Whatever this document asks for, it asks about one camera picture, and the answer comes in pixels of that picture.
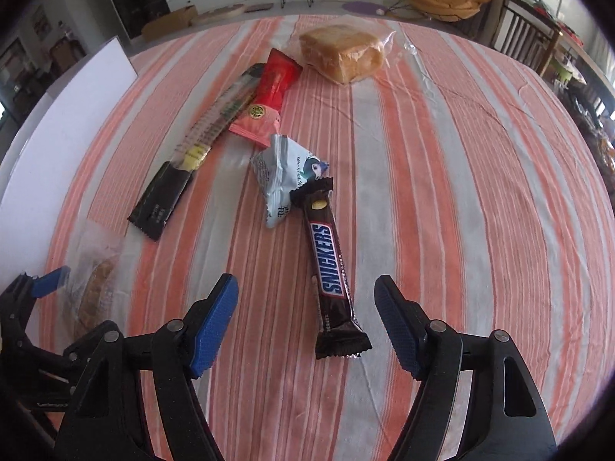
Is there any clear hawthorn strips bag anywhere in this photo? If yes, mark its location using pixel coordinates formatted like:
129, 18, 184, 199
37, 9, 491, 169
56, 220, 124, 343

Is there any white cardboard box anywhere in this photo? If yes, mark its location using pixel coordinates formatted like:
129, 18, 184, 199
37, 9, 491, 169
1, 38, 136, 276

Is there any black clear stick packet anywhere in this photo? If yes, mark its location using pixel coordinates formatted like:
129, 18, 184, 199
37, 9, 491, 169
128, 63, 265, 242

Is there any Snickers chocolate bar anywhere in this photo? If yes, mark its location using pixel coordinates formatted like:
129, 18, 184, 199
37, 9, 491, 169
291, 177, 372, 359

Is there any red snack packet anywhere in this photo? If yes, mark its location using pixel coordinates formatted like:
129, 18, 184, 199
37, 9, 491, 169
228, 49, 302, 148

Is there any grey triangular snack packet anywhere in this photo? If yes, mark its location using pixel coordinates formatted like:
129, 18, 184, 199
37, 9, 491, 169
251, 134, 329, 229

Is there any striped orange white tablecloth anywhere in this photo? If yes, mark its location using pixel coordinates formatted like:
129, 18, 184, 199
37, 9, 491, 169
46, 16, 614, 460

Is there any dark wooden dining chair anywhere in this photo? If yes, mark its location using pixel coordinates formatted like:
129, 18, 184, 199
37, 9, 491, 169
490, 0, 562, 76

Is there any bagged bread loaf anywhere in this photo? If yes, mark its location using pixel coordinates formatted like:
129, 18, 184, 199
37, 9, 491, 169
299, 24, 395, 85

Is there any purple round floor mat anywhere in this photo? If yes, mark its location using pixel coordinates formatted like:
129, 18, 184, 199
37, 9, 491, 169
342, 1, 387, 17

